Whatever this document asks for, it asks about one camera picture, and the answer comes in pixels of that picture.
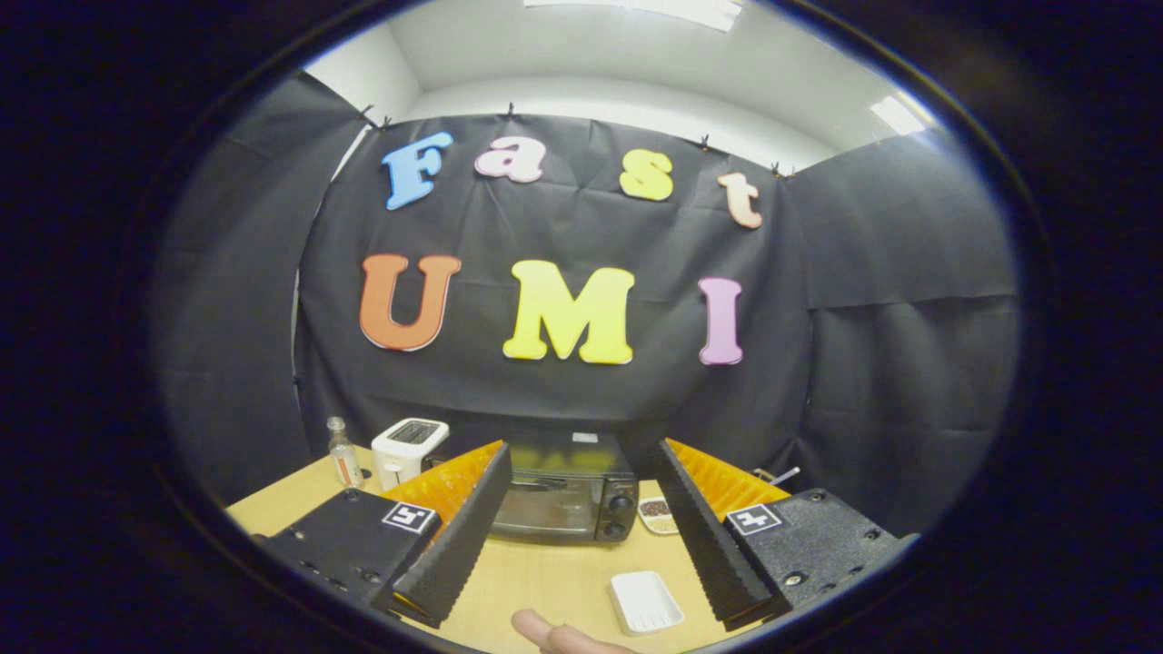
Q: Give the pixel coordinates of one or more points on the small white rectangular tray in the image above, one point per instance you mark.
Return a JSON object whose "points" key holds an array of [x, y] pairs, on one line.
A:
{"points": [[645, 601]]}

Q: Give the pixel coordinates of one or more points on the clear glass bottle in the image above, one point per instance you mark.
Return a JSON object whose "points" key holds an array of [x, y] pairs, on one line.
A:
{"points": [[343, 459]]}

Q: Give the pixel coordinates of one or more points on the white divided dish of beans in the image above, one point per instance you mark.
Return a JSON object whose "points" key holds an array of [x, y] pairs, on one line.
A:
{"points": [[659, 522]]}

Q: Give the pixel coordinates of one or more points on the black toaster oven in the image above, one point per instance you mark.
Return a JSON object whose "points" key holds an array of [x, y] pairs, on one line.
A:
{"points": [[563, 509]]}

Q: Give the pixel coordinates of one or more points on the small ceiling light panel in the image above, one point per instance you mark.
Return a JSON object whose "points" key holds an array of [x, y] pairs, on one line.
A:
{"points": [[898, 115]]}

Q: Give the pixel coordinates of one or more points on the white bread toaster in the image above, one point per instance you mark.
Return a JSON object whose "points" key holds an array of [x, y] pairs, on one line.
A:
{"points": [[404, 450]]}

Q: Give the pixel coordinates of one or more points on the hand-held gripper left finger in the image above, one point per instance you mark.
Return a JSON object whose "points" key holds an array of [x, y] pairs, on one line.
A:
{"points": [[459, 545]]}

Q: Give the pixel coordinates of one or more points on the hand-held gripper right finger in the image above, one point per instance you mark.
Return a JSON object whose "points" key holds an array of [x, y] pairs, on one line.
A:
{"points": [[713, 545]]}

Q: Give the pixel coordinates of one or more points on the large ceiling light panel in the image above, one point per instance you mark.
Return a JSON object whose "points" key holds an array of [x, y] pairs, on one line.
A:
{"points": [[636, 11]]}

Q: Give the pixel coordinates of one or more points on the metal spoon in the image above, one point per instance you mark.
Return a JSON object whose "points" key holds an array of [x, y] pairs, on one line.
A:
{"points": [[789, 473]]}

